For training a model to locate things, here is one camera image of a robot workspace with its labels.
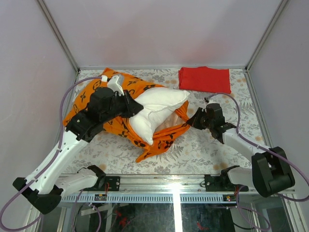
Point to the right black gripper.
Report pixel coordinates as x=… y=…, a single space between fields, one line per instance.
x=194 y=122

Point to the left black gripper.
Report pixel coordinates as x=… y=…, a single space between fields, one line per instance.
x=132 y=107

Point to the orange patterned pillowcase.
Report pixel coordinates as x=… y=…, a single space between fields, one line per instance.
x=162 y=139

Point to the white pillow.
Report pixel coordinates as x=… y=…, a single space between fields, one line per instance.
x=159 y=106

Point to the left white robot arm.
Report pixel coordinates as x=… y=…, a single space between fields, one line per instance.
x=44 y=188

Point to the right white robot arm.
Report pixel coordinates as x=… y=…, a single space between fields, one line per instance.
x=269 y=173

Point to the red folded cloth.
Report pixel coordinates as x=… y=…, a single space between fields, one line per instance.
x=204 y=79

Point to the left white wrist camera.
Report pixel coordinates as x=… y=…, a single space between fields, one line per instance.
x=115 y=83

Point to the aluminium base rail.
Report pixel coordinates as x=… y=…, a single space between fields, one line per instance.
x=139 y=188

